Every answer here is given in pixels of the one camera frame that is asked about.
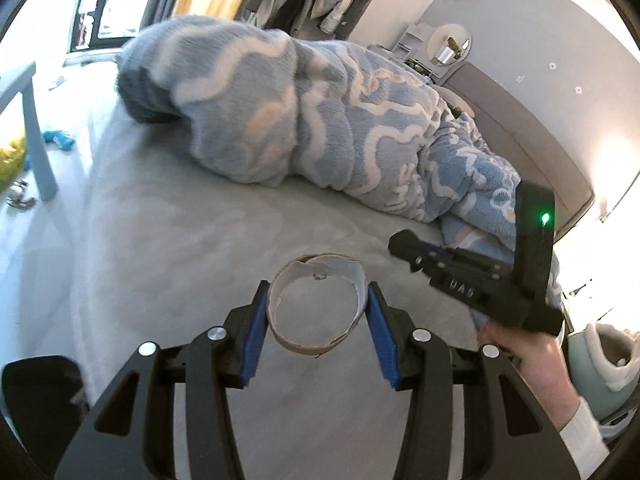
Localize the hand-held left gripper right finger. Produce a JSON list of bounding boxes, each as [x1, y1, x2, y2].
[[365, 282, 581, 480]]

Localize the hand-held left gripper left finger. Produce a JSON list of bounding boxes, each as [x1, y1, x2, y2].
[[54, 280, 273, 480]]

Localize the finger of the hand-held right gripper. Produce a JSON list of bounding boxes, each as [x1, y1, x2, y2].
[[388, 229, 503, 282]]

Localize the person's right forearm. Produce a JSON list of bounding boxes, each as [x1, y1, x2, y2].
[[555, 397, 612, 480]]

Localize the person's right hand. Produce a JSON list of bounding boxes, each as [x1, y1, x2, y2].
[[477, 320, 581, 432]]

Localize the green fleece slipper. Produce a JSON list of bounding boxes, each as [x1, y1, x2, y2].
[[565, 322, 640, 421]]

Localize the grey padded headboard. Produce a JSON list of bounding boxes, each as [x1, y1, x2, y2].
[[442, 62, 596, 236]]

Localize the blue and white fleece blanket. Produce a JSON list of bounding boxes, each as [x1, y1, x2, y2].
[[117, 15, 563, 311]]

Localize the white shelf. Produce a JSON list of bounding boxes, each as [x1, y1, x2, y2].
[[400, 24, 436, 56]]

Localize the black chair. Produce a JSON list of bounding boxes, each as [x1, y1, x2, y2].
[[0, 355, 91, 480]]

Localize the bunch of keys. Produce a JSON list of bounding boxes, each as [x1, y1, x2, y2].
[[6, 180, 37, 208]]

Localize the blue toy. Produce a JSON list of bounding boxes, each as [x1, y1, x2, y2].
[[42, 129, 75, 151]]

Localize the yellow plastic bag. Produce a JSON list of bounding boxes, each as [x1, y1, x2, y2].
[[0, 135, 26, 193]]

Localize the light blue table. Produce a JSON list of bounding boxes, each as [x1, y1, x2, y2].
[[0, 60, 58, 203]]

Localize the window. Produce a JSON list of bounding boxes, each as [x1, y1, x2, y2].
[[70, 0, 151, 53]]

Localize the round wall mirror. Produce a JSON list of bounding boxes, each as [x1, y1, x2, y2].
[[427, 22, 472, 66]]

